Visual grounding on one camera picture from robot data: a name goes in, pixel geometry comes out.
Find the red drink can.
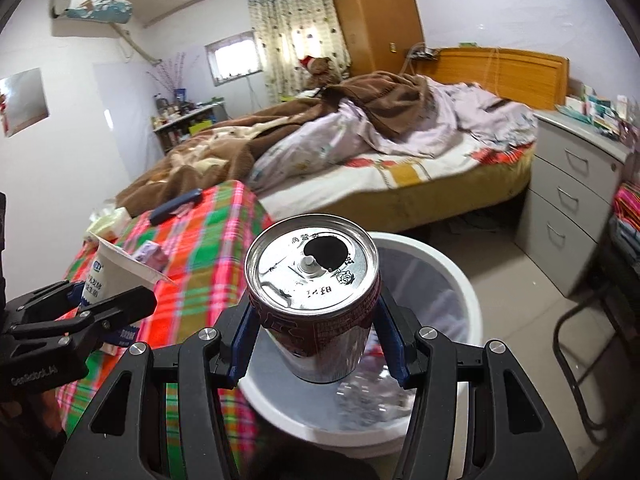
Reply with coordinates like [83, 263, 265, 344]
[245, 215, 382, 386]

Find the folded plaid cloth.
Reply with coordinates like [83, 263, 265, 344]
[612, 182, 640, 246]

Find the cluttered shelf unit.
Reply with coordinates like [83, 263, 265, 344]
[151, 100, 228, 156]

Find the white printed pillow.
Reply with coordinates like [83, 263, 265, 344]
[247, 102, 381, 192]

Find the white trash bin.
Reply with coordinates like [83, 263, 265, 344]
[239, 230, 485, 456]

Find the floral bed sheet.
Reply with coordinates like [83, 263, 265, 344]
[250, 140, 536, 233]

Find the small window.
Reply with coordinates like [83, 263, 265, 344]
[205, 32, 263, 86]

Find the pile of small boxes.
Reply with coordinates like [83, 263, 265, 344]
[556, 81, 640, 143]

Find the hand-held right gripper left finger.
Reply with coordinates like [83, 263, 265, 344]
[50, 305, 261, 480]

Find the brown teddy bear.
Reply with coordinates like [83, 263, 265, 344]
[299, 55, 346, 92]

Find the brown patterned blanket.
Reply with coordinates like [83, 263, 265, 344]
[115, 92, 346, 218]

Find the grey drawer cabinet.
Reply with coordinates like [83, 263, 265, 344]
[515, 110, 631, 298]

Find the plain brown blanket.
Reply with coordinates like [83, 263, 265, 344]
[322, 71, 451, 142]

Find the wall air conditioner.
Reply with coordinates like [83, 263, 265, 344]
[50, 0, 135, 26]

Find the purple carton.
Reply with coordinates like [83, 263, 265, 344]
[135, 241, 168, 268]

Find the black metal folding chair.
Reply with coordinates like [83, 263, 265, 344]
[552, 240, 640, 446]

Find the air conditioner pipe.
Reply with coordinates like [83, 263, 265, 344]
[112, 22, 163, 68]

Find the lilac quilt cover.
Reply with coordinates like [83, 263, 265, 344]
[345, 80, 538, 158]

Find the wooden wardrobe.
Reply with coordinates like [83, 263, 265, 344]
[327, 0, 426, 78]

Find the clear bottle red label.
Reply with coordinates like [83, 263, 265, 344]
[335, 345, 418, 428]

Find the white yogurt cup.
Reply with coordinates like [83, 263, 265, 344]
[80, 237, 176, 356]

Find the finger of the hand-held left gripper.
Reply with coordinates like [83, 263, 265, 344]
[9, 285, 159, 346]
[4, 281, 85, 317]

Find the patterned curtain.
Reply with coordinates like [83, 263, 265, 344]
[245, 0, 351, 106]

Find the vase of dry branches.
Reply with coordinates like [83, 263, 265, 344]
[146, 52, 201, 106]

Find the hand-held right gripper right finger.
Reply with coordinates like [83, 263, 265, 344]
[374, 295, 581, 480]

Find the black remote control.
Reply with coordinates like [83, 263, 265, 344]
[149, 189, 203, 226]

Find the square wall mirror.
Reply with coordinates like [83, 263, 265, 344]
[0, 67, 51, 137]

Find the wooden bed headboard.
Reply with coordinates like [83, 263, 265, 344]
[425, 47, 571, 111]

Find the plaid tablecloth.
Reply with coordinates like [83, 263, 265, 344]
[55, 180, 281, 480]

